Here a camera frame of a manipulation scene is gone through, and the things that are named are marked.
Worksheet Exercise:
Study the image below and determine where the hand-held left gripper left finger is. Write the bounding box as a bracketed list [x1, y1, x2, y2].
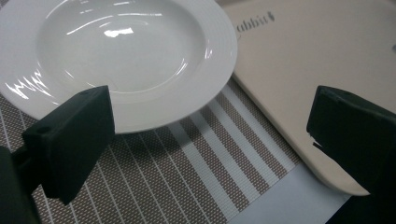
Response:
[12, 85, 116, 206]

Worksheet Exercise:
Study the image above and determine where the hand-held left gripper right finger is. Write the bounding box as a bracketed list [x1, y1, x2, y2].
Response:
[305, 85, 396, 197]

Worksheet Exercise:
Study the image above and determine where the beige cutting board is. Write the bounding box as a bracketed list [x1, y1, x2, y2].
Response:
[218, 0, 396, 197]

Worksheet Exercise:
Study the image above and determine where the white deep plate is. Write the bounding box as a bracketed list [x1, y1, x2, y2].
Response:
[0, 0, 238, 134]

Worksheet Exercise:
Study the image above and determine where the brown striped woven placemat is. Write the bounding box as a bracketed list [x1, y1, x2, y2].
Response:
[0, 77, 303, 224]

